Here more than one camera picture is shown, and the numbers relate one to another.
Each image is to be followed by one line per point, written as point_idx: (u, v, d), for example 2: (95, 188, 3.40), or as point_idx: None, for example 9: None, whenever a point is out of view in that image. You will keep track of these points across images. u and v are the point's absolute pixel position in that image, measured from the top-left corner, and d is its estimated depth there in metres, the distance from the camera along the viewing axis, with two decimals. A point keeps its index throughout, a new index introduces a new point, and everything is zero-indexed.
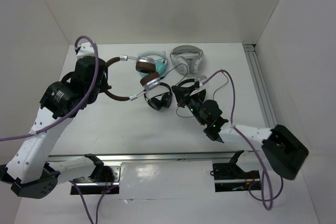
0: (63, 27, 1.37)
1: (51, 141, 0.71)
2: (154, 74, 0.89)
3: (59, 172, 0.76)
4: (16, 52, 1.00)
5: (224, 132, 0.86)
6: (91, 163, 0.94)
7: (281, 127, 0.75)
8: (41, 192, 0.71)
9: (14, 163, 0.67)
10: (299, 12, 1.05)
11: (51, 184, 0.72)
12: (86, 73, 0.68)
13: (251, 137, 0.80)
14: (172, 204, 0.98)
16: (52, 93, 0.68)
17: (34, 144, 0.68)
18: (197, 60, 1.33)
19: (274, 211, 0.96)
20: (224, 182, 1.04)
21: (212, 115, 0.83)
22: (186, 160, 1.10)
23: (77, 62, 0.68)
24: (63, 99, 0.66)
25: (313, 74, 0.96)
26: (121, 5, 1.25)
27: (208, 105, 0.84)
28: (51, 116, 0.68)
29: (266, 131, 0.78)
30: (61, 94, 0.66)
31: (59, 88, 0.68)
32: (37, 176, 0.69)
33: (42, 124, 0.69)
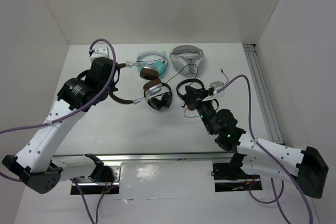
0: (63, 26, 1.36)
1: (63, 132, 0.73)
2: (156, 81, 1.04)
3: (62, 168, 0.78)
4: (15, 51, 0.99)
5: (245, 147, 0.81)
6: (92, 163, 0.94)
7: (313, 150, 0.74)
8: (45, 186, 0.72)
9: (25, 151, 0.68)
10: (300, 13, 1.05)
11: (55, 180, 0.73)
12: (102, 71, 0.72)
13: (281, 159, 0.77)
14: (173, 203, 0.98)
16: (70, 87, 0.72)
17: (49, 134, 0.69)
18: (197, 60, 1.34)
19: (275, 211, 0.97)
20: (224, 182, 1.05)
21: (228, 126, 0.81)
22: (186, 160, 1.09)
23: (94, 61, 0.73)
24: (80, 93, 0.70)
25: (313, 74, 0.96)
26: (121, 4, 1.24)
27: (223, 117, 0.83)
28: (67, 107, 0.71)
29: (298, 154, 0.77)
30: (77, 89, 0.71)
31: (75, 84, 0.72)
32: (43, 167, 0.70)
33: (57, 114, 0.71)
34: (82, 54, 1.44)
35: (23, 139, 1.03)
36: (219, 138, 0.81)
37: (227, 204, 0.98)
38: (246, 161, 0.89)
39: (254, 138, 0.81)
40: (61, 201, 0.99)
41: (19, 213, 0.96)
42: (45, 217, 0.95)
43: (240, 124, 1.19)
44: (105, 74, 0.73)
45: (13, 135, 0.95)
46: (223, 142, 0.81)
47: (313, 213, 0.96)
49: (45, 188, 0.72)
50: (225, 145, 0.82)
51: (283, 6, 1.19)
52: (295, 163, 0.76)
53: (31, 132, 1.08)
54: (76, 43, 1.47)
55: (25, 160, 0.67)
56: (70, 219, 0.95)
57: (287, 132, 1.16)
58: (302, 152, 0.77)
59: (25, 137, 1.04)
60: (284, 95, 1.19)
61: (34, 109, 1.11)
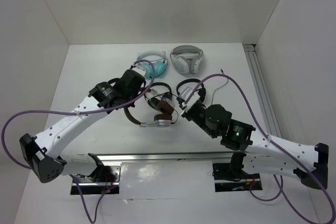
0: (63, 26, 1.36)
1: (84, 127, 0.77)
2: (167, 116, 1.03)
3: (66, 161, 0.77)
4: (15, 51, 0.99)
5: (259, 146, 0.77)
6: (93, 162, 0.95)
7: (324, 146, 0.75)
8: (48, 174, 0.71)
9: (46, 133, 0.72)
10: (299, 13, 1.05)
11: (58, 171, 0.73)
12: (133, 81, 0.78)
13: (297, 158, 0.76)
14: (173, 204, 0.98)
16: (102, 88, 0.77)
17: (73, 123, 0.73)
18: (197, 60, 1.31)
19: (274, 210, 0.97)
20: (224, 182, 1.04)
21: (221, 121, 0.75)
22: (186, 160, 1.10)
23: (127, 70, 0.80)
24: (108, 96, 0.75)
25: (313, 74, 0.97)
26: (121, 4, 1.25)
27: (212, 112, 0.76)
28: (96, 104, 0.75)
29: (313, 152, 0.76)
30: (108, 92, 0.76)
31: (107, 86, 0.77)
32: (56, 154, 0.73)
33: (85, 108, 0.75)
34: (82, 54, 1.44)
35: None
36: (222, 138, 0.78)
37: (227, 204, 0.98)
38: (246, 163, 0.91)
39: (268, 137, 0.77)
40: (60, 201, 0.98)
41: (18, 213, 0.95)
42: (44, 217, 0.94)
43: None
44: (135, 86, 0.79)
45: (13, 135, 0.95)
46: (229, 141, 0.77)
47: (313, 213, 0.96)
49: (46, 177, 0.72)
50: (231, 144, 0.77)
51: (283, 6, 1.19)
52: (312, 162, 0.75)
53: (31, 132, 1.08)
54: (76, 43, 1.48)
55: (43, 141, 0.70)
56: (70, 219, 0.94)
57: (287, 132, 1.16)
58: (315, 149, 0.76)
59: None
60: (283, 95, 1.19)
61: (34, 108, 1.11)
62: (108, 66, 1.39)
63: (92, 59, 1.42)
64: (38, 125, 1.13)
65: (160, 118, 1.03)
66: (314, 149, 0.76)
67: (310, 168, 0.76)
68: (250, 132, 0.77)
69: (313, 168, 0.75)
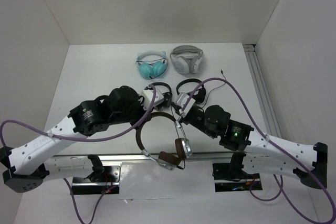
0: (63, 27, 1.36)
1: (60, 148, 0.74)
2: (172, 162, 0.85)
3: (47, 173, 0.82)
4: (14, 51, 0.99)
5: (258, 146, 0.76)
6: (90, 168, 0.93)
7: (323, 145, 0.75)
8: (23, 187, 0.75)
9: (20, 150, 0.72)
10: (300, 13, 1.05)
11: (34, 184, 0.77)
12: (119, 103, 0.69)
13: (296, 157, 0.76)
14: (174, 204, 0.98)
16: (83, 109, 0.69)
17: (46, 145, 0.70)
18: (197, 60, 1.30)
19: (275, 211, 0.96)
20: (225, 183, 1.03)
21: (220, 122, 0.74)
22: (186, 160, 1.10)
23: (113, 89, 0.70)
24: (87, 120, 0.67)
25: (313, 75, 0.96)
26: (121, 5, 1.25)
27: (211, 113, 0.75)
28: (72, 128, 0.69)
29: (312, 151, 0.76)
30: (88, 115, 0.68)
31: (89, 107, 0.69)
32: (29, 171, 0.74)
33: (60, 130, 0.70)
34: (82, 54, 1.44)
35: (23, 139, 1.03)
36: (221, 138, 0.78)
37: (227, 204, 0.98)
38: (246, 162, 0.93)
39: (266, 137, 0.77)
40: (60, 201, 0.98)
41: (19, 213, 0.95)
42: (44, 217, 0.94)
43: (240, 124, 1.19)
44: (121, 108, 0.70)
45: (12, 135, 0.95)
46: (228, 140, 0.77)
47: (314, 213, 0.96)
49: (23, 188, 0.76)
50: (231, 144, 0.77)
51: (283, 5, 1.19)
52: (311, 161, 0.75)
53: (31, 132, 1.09)
54: (76, 43, 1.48)
55: (16, 159, 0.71)
56: (70, 219, 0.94)
57: (287, 132, 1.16)
58: (314, 148, 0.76)
59: (25, 138, 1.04)
60: (283, 95, 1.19)
61: (34, 109, 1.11)
62: (108, 66, 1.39)
63: (92, 59, 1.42)
64: (38, 125, 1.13)
65: (158, 158, 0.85)
66: (313, 149, 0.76)
67: (308, 167, 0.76)
68: (248, 133, 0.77)
69: (312, 168, 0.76)
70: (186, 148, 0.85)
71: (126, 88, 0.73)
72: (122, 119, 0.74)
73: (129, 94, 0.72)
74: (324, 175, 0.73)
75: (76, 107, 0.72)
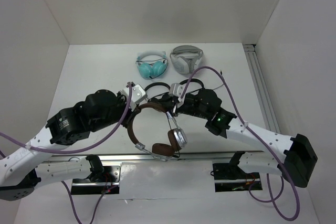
0: (63, 27, 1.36)
1: (43, 159, 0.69)
2: (167, 153, 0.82)
3: (38, 180, 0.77)
4: (15, 52, 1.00)
5: (234, 131, 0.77)
6: (87, 170, 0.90)
7: (302, 137, 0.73)
8: (14, 195, 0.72)
9: (2, 163, 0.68)
10: (299, 13, 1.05)
11: (26, 192, 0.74)
12: (95, 109, 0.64)
13: (270, 145, 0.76)
14: (173, 204, 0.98)
16: (60, 118, 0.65)
17: (25, 157, 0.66)
18: (197, 60, 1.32)
19: (275, 212, 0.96)
20: (224, 183, 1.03)
21: (210, 105, 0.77)
22: (186, 160, 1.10)
23: (88, 96, 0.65)
24: (65, 129, 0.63)
25: (312, 74, 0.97)
26: (120, 5, 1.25)
27: (205, 95, 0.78)
28: (49, 139, 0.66)
29: (288, 141, 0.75)
30: (65, 124, 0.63)
31: (66, 116, 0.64)
32: (15, 182, 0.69)
33: (38, 141, 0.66)
34: (82, 55, 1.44)
35: (23, 139, 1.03)
36: (208, 121, 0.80)
37: (227, 204, 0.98)
38: (241, 158, 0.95)
39: (244, 123, 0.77)
40: (60, 201, 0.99)
41: (19, 213, 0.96)
42: (45, 217, 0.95)
43: None
44: (100, 114, 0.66)
45: (13, 135, 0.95)
46: (212, 125, 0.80)
47: (314, 214, 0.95)
49: (14, 196, 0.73)
50: (214, 128, 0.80)
51: (283, 6, 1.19)
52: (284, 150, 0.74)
53: (32, 131, 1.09)
54: (76, 43, 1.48)
55: None
56: (70, 219, 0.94)
57: (287, 132, 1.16)
58: (292, 139, 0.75)
59: (25, 138, 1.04)
60: (283, 95, 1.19)
61: (34, 109, 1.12)
62: (108, 66, 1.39)
63: (91, 59, 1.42)
64: (38, 125, 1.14)
65: (153, 151, 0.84)
66: (291, 139, 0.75)
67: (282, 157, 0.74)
68: (230, 119, 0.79)
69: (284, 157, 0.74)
70: (180, 137, 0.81)
71: (104, 92, 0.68)
72: (104, 123, 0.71)
73: (106, 98, 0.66)
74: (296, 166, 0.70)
75: (53, 117, 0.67)
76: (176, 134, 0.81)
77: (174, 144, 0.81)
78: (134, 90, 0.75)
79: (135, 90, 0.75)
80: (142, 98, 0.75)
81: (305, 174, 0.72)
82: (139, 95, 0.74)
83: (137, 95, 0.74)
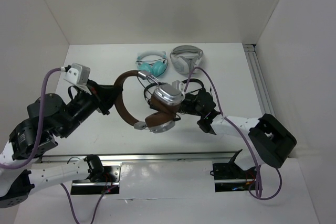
0: (63, 27, 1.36)
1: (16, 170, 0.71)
2: (164, 117, 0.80)
3: (31, 187, 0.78)
4: (14, 51, 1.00)
5: (217, 124, 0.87)
6: (85, 171, 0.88)
7: (270, 116, 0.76)
8: (9, 202, 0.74)
9: None
10: (299, 13, 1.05)
11: (20, 198, 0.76)
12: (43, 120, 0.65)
13: (240, 127, 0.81)
14: (172, 204, 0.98)
16: (17, 133, 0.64)
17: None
18: (197, 60, 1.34)
19: (275, 212, 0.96)
20: (224, 182, 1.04)
21: (205, 106, 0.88)
22: (186, 160, 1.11)
23: (28, 108, 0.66)
24: (24, 144, 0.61)
25: (312, 74, 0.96)
26: (120, 5, 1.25)
27: (201, 97, 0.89)
28: (11, 155, 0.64)
29: (255, 120, 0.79)
30: (21, 137, 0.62)
31: (21, 130, 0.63)
32: (2, 193, 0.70)
33: (3, 157, 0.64)
34: (82, 54, 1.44)
35: None
36: (200, 118, 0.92)
37: (227, 204, 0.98)
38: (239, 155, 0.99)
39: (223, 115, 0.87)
40: (60, 201, 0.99)
41: (19, 213, 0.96)
42: (44, 217, 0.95)
43: None
44: (51, 123, 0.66)
45: None
46: (204, 121, 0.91)
47: (314, 213, 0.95)
49: (8, 204, 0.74)
50: (204, 126, 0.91)
51: (283, 6, 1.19)
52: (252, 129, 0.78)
53: None
54: (76, 43, 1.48)
55: None
56: (69, 219, 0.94)
57: None
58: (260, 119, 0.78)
59: None
60: (283, 95, 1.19)
61: None
62: (109, 66, 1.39)
63: (92, 59, 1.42)
64: None
65: (149, 125, 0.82)
66: (258, 119, 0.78)
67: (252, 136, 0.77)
68: (216, 115, 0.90)
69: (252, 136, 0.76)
70: (162, 94, 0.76)
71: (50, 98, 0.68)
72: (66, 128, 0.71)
73: (51, 105, 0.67)
74: (261, 140, 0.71)
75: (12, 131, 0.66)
76: (157, 96, 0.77)
77: (161, 105, 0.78)
78: (70, 72, 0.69)
79: (70, 73, 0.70)
80: (81, 77, 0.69)
81: (276, 148, 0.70)
82: (75, 76, 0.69)
83: (74, 78, 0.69)
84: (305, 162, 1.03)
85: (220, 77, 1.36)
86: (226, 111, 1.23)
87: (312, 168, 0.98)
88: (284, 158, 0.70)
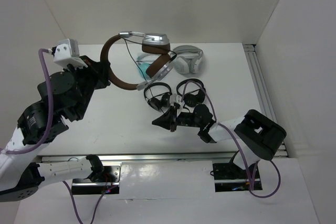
0: (63, 27, 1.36)
1: (25, 161, 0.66)
2: (163, 59, 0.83)
3: (41, 179, 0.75)
4: (14, 51, 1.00)
5: (213, 131, 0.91)
6: (89, 169, 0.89)
7: (254, 111, 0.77)
8: (19, 195, 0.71)
9: None
10: (300, 12, 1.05)
11: (30, 191, 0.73)
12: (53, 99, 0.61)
13: (230, 127, 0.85)
14: (173, 205, 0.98)
16: (27, 116, 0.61)
17: (4, 163, 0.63)
18: (197, 60, 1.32)
19: (275, 212, 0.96)
20: (224, 182, 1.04)
21: (203, 117, 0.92)
22: (186, 160, 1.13)
23: (38, 87, 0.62)
24: (34, 126, 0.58)
25: (313, 74, 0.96)
26: (120, 4, 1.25)
27: (198, 109, 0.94)
28: (22, 140, 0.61)
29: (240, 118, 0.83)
30: (32, 120, 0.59)
31: (31, 113, 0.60)
32: (12, 185, 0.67)
33: (13, 145, 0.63)
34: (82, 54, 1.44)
35: None
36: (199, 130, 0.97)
37: (227, 204, 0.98)
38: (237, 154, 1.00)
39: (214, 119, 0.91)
40: (60, 201, 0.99)
41: (19, 213, 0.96)
42: (45, 217, 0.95)
43: None
44: (63, 100, 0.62)
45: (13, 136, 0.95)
46: (203, 131, 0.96)
47: (314, 213, 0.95)
49: (18, 196, 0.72)
50: (205, 136, 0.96)
51: (283, 5, 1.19)
52: None
53: None
54: None
55: None
56: (69, 219, 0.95)
57: (287, 132, 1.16)
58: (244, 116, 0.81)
59: None
60: (283, 95, 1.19)
61: None
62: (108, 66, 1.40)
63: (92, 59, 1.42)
64: None
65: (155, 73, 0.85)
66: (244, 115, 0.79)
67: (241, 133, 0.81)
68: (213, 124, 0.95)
69: None
70: (152, 38, 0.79)
71: (61, 77, 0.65)
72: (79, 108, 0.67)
73: (63, 83, 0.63)
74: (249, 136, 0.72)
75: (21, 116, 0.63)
76: (147, 41, 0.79)
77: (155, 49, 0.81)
78: (58, 50, 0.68)
79: (60, 51, 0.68)
80: (72, 49, 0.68)
81: (262, 140, 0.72)
82: (66, 49, 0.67)
83: (66, 52, 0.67)
84: (305, 162, 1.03)
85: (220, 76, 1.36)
86: (226, 112, 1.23)
87: (312, 169, 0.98)
88: (276, 149, 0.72)
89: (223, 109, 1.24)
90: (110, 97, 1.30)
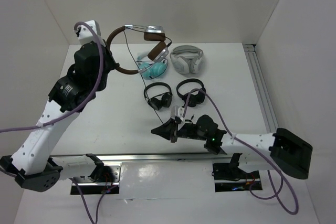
0: (63, 26, 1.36)
1: (58, 134, 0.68)
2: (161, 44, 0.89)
3: (62, 167, 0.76)
4: (14, 51, 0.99)
5: (227, 145, 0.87)
6: (92, 163, 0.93)
7: (284, 130, 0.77)
8: (44, 184, 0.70)
9: (20, 152, 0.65)
10: (300, 12, 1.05)
11: (54, 178, 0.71)
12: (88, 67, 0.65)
13: (256, 147, 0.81)
14: (172, 205, 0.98)
16: (61, 87, 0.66)
17: (41, 137, 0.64)
18: (197, 60, 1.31)
19: (275, 212, 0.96)
20: (224, 182, 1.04)
21: (208, 130, 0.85)
22: (186, 160, 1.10)
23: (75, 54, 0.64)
24: (71, 94, 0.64)
25: (313, 74, 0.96)
26: (120, 4, 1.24)
27: (201, 122, 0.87)
28: (58, 110, 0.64)
29: (270, 138, 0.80)
30: (69, 89, 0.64)
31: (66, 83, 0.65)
32: (41, 168, 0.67)
33: (48, 117, 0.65)
34: None
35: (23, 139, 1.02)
36: (207, 142, 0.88)
37: (227, 204, 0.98)
38: (241, 159, 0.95)
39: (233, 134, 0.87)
40: (60, 201, 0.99)
41: (19, 213, 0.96)
42: (45, 217, 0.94)
43: (239, 124, 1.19)
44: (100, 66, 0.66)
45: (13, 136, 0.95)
46: (211, 144, 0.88)
47: (314, 213, 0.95)
49: (44, 185, 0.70)
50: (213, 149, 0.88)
51: (283, 5, 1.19)
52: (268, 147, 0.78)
53: None
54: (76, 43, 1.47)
55: (20, 162, 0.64)
56: (69, 219, 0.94)
57: None
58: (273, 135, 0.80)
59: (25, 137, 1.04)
60: (283, 95, 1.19)
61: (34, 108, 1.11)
62: None
63: None
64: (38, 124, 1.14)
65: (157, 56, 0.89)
66: (273, 135, 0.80)
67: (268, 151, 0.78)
68: (222, 135, 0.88)
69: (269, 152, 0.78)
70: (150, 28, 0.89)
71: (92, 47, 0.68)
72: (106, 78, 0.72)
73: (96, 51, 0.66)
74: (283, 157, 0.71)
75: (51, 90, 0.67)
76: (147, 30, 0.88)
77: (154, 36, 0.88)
78: (84, 29, 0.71)
79: (85, 30, 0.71)
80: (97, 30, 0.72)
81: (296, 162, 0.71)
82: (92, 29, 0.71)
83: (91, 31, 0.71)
84: None
85: (220, 76, 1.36)
86: (226, 112, 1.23)
87: (311, 169, 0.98)
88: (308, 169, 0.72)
89: (223, 109, 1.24)
90: (110, 97, 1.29)
